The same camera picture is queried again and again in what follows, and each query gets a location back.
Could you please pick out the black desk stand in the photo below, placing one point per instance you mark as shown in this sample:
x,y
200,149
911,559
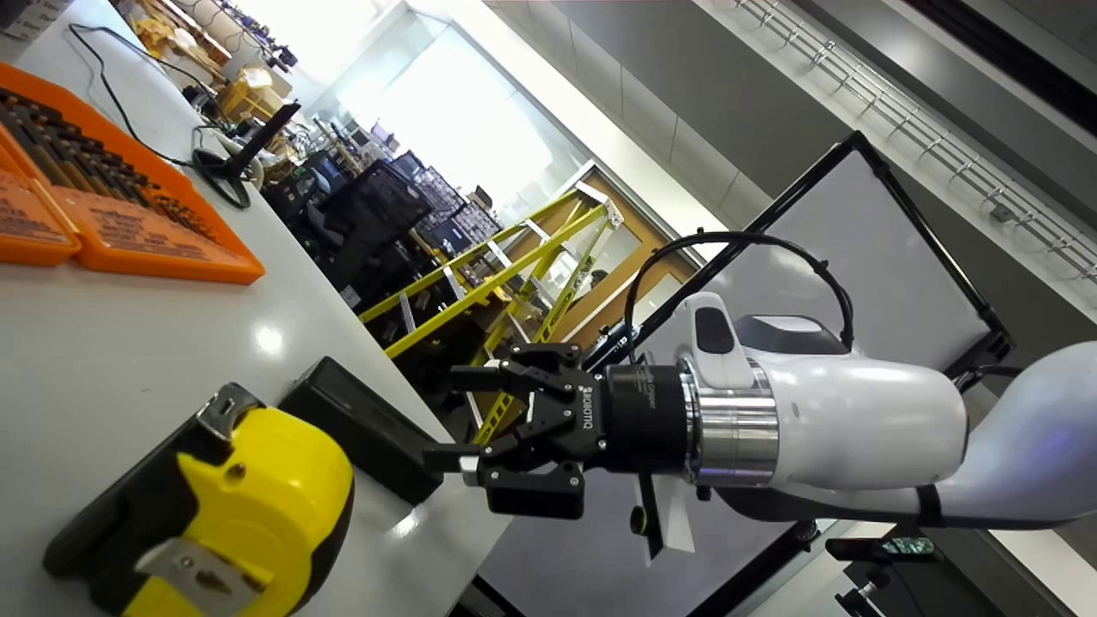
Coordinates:
x,y
245,143

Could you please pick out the wooden board panel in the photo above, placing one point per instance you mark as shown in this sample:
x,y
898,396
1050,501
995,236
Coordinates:
x,y
638,244

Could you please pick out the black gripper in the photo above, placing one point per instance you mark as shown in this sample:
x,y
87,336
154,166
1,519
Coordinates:
x,y
636,415

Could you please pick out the whiteboard with black frame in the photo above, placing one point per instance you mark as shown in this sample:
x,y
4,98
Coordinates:
x,y
879,250

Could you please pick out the dark storage shelf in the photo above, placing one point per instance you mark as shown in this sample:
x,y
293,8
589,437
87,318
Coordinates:
x,y
364,217

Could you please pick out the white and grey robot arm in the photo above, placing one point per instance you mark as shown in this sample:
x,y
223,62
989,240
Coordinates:
x,y
857,422

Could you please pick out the black machine with green label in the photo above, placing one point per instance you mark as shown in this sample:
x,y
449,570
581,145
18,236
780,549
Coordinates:
x,y
912,588

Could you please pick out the yellow ladder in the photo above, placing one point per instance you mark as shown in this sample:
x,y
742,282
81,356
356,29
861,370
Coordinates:
x,y
493,280

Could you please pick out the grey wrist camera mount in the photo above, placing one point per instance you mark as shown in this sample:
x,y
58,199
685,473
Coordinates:
x,y
674,526

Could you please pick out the yellow and black tape measure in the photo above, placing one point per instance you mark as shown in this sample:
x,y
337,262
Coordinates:
x,y
276,480

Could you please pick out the orange drill bit case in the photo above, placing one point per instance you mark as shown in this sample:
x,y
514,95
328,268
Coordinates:
x,y
148,236

